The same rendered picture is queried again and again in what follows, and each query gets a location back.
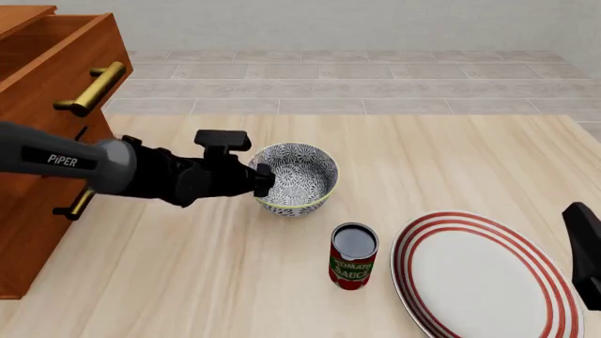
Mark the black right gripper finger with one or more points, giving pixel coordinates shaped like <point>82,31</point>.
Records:
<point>587,253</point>

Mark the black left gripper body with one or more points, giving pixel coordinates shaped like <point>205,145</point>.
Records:
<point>216,179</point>

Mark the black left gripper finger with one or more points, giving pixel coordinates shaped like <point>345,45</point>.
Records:
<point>266,183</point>

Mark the black white patterned bowl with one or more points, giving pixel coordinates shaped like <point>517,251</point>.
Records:
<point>305,183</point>

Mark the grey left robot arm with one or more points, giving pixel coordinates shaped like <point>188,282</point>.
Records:
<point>70,165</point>

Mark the wooden cabinet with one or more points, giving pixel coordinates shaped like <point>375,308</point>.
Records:
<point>19,267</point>

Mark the white plate with red rings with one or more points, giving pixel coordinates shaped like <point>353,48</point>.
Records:
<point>474,281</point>

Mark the red tomato sauce tin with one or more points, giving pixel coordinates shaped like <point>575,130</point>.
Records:
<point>353,260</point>

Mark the closed wooden drawer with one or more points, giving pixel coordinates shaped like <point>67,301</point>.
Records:
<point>33,200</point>

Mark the open wooden drawer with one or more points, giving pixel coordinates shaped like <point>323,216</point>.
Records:
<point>56,84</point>

